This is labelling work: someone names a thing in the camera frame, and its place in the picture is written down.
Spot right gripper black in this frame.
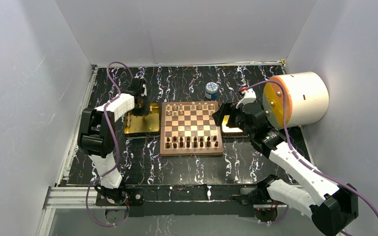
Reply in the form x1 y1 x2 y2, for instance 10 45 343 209
212 101 254 138

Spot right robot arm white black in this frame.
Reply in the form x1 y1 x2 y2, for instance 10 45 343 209
212 92 359 236

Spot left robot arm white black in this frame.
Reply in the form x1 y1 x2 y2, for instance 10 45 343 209
77 78 150 205

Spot wooden chess board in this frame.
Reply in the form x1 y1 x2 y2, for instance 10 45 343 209
160 101 223 157

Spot left gold tin tray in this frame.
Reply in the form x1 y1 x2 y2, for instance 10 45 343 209
124 103 161 139

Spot gold tin tray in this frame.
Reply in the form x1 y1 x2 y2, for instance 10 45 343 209
221 103 244 137
124 103 161 139

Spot right gold tin tray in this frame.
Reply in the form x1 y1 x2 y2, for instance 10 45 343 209
221 103 244 137

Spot blue white small jar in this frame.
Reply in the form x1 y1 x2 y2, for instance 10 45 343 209
205 82 219 100

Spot white cylinder orange lid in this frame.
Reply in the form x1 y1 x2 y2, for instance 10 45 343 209
262 72 329 129

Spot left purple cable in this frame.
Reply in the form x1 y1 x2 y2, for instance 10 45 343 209
85 61 134 227

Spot purple cable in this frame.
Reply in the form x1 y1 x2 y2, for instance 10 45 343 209
241 80 378 236
85 61 134 227

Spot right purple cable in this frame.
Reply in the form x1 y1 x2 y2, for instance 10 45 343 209
241 80 378 236

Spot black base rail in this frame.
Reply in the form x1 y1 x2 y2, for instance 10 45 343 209
94 184 291 225

